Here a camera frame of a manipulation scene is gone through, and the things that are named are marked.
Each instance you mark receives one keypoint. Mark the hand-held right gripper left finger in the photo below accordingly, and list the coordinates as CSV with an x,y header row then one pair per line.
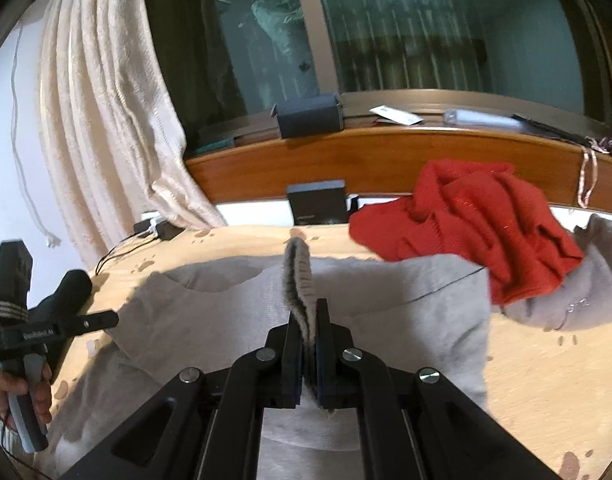
x,y
288,360

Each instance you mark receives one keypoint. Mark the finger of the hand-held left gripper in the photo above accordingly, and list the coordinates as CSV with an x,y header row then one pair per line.
x,y
93,321

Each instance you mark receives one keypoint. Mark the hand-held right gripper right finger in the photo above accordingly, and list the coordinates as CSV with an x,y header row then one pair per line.
x,y
323,360

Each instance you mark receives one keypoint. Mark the grey sweater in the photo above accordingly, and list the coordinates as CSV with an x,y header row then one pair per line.
x,y
385,300

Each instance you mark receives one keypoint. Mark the person's left hand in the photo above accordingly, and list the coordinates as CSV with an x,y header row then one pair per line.
x,y
3,387

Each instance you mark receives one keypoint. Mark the small black power adapter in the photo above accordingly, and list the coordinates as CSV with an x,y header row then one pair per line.
x,y
141,227

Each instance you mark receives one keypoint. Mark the white power strip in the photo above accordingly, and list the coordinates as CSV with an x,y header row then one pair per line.
x,y
153,220

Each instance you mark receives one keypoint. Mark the large black power adapter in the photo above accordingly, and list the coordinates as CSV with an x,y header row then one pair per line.
x,y
168,230

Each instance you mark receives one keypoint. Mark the small black box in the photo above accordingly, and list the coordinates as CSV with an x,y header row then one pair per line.
x,y
352,207

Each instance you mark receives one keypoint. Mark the black box with open lid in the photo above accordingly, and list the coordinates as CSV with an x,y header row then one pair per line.
x,y
316,205

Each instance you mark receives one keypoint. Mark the cream patterned curtain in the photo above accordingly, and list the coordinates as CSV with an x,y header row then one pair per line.
x,y
96,110

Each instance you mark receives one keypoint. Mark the red sweater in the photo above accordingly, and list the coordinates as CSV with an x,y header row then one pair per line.
x,y
460,210

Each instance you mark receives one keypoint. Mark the wooden headboard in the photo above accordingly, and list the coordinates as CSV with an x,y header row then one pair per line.
x,y
385,160

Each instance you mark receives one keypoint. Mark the teal book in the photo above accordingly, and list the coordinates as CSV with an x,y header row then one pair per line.
x,y
213,147

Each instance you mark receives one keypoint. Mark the dark box with open flaps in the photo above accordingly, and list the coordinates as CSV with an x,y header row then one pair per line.
x,y
308,117

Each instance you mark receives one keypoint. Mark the white card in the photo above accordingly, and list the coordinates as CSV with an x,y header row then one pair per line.
x,y
395,115

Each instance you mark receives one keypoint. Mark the light grey garment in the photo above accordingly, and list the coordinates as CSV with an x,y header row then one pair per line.
x,y
585,280

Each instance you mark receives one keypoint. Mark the white tube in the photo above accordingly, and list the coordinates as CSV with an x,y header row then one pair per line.
x,y
475,117

